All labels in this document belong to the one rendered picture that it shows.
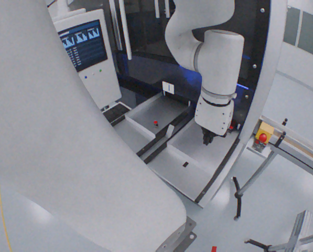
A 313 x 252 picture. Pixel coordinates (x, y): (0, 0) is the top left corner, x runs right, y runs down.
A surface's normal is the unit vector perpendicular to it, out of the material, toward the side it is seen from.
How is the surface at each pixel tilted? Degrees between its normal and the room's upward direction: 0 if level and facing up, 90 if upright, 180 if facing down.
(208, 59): 87
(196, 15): 128
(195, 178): 0
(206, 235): 0
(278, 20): 90
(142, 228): 63
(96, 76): 90
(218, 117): 89
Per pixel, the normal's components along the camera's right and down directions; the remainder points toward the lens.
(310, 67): -0.69, 0.54
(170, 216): 0.71, -0.09
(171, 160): -0.08, -0.72
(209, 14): -0.04, 0.98
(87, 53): 0.69, 0.45
